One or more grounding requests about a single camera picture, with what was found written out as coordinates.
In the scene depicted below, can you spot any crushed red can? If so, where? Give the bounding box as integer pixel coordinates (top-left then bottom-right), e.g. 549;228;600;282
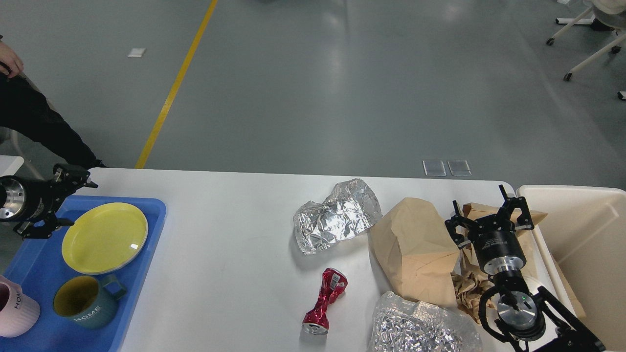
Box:
302;267;347;335

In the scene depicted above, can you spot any brown paper bag right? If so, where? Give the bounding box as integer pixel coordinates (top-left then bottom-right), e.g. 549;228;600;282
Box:
461;227;586;318

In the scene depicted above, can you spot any person's hand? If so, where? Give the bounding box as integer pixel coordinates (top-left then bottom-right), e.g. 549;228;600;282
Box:
0;42;24;78

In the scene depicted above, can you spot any crumpled brown paper ball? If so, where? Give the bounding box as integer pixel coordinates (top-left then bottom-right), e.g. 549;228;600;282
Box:
451;267;494;325

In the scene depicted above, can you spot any crumpled foil sheet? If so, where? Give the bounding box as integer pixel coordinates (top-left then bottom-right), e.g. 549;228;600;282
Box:
293;178;382;255
367;291;483;352

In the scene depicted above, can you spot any person in black clothes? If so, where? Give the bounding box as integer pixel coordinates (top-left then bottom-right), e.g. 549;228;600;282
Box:
0;73;105;170

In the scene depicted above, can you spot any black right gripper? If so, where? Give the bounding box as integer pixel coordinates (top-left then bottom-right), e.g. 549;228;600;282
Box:
445;185;535;275

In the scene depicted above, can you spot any crumpled foil sheet lower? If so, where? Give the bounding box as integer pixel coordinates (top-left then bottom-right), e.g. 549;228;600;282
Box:
367;291;483;352

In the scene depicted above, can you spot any yellow plastic plate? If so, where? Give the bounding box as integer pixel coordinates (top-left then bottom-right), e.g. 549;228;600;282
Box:
61;202;149;247

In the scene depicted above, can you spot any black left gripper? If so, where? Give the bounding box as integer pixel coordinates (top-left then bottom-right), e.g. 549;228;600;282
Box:
0;163;98;239

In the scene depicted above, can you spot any crumpled foil sheet upper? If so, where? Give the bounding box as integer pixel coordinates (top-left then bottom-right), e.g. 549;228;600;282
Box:
293;178;382;255

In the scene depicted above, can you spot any large brown paper bag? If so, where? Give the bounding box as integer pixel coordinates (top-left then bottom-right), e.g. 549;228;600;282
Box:
370;198;460;308

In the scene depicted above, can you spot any white chair base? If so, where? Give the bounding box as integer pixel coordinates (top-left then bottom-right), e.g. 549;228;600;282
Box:
546;0;626;101

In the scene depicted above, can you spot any pink plate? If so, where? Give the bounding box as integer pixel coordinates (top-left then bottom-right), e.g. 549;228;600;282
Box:
61;243;144;275

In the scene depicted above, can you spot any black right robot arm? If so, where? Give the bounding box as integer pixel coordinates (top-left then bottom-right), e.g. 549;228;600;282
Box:
445;185;606;352

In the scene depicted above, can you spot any pink HOME mug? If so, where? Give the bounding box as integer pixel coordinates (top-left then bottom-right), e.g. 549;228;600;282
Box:
0;276;41;338

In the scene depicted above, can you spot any beige plastic bin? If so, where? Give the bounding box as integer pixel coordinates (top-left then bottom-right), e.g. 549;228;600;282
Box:
518;185;626;352

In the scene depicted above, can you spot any teal HOME mug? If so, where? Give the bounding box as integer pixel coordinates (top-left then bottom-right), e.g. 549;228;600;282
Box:
53;274;127;330

